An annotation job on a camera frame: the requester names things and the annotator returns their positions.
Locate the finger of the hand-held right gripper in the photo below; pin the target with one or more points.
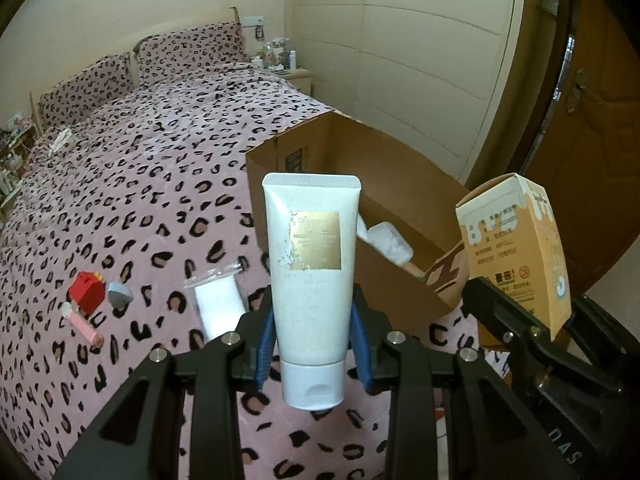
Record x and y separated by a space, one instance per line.
505 315
600 340

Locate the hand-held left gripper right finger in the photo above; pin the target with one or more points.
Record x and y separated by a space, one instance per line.
361 355

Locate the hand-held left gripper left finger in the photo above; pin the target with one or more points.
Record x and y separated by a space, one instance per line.
265 355

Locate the clear bag of white pads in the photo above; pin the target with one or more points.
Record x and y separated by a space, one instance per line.
220 305

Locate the white cream tube gold label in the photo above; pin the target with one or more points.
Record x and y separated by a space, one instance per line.
310 300

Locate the beige paper carton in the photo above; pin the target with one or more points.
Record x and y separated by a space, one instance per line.
510 240

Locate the small grey blue faceted object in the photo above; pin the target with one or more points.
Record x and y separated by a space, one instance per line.
120 295

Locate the brown cardboard box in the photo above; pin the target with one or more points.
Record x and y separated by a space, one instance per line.
390 170

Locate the brown white patterned package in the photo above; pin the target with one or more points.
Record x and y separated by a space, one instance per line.
447 277

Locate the brown wooden door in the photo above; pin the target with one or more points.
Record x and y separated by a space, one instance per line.
600 160

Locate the pink stick with white cap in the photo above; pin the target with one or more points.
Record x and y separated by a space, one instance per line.
85 327

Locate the white wardrobe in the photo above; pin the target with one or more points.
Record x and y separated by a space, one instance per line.
415 70

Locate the beige nightstand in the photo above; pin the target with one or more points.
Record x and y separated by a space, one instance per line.
297 80

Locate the small white item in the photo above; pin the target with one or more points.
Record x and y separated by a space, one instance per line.
60 140

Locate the group of toiletry bottles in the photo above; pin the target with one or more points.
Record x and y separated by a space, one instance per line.
275 55

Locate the pink leopard print pillow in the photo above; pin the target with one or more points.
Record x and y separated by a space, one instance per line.
85 92
190 52

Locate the cluttered shelf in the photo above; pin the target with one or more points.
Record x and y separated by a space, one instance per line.
15 160

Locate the white light switch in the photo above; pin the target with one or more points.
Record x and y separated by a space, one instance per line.
550 6

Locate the white wall socket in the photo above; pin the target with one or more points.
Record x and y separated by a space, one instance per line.
252 21

